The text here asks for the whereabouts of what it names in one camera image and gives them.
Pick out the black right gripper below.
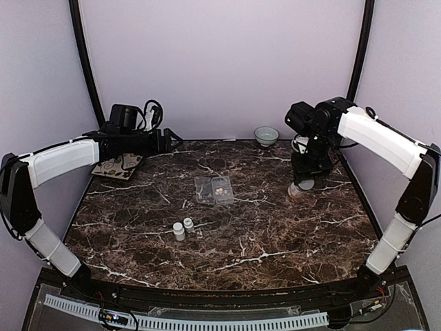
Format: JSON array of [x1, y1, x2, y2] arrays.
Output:
[[291, 128, 335, 184]]

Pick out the orange pill bottle grey cap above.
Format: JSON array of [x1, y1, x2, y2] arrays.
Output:
[[287, 179, 315, 199]]

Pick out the clear plastic pill organizer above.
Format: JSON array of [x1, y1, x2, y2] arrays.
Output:
[[194, 177, 234, 205]]

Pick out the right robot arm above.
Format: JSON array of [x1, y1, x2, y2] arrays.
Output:
[[285, 97, 440, 299]]

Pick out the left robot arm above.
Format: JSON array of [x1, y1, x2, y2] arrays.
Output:
[[1, 99, 183, 301]]

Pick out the yellow pills in organizer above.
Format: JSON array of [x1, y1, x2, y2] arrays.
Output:
[[214, 188, 228, 195]]

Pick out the small teal patterned bowl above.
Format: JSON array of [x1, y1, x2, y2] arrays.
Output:
[[254, 126, 279, 147]]

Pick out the square floral ceramic plate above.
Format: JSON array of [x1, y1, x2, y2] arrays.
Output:
[[92, 153, 143, 181]]

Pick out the white pill bottle rear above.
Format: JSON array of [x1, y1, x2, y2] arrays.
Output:
[[183, 217, 195, 232]]

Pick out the white pill bottle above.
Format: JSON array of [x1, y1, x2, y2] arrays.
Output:
[[173, 222, 185, 241], [183, 217, 195, 232]]

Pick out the white pill bottle front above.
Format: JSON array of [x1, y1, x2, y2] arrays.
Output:
[[173, 222, 185, 241]]

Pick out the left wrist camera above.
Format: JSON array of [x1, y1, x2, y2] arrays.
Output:
[[138, 99, 163, 132]]

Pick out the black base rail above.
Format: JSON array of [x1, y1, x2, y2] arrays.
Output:
[[34, 265, 411, 311]]

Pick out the black left frame post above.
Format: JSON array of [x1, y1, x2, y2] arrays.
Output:
[[68, 0, 105, 127]]

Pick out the black frame post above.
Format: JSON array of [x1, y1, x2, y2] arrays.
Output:
[[68, 0, 105, 127], [347, 0, 376, 101]]

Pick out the black right frame post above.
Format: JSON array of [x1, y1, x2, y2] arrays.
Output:
[[347, 0, 376, 101]]

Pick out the white slotted cable duct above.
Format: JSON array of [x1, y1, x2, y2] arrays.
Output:
[[43, 294, 329, 330]]

